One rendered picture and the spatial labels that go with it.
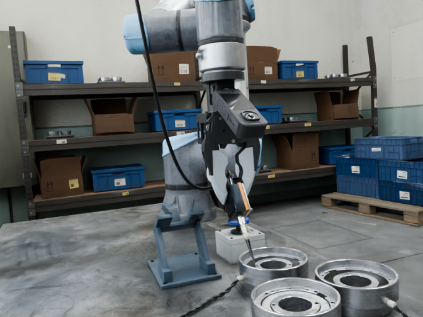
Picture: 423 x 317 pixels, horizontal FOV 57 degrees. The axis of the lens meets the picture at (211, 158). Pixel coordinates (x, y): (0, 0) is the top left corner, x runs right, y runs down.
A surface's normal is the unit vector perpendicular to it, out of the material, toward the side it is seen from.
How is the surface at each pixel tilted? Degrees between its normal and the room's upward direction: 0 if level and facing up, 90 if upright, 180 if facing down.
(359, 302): 90
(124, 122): 83
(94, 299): 0
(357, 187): 91
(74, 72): 90
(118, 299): 0
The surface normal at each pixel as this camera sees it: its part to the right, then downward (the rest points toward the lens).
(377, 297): 0.14, 0.07
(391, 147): -0.86, 0.09
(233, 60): 0.42, 0.07
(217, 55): -0.22, 0.10
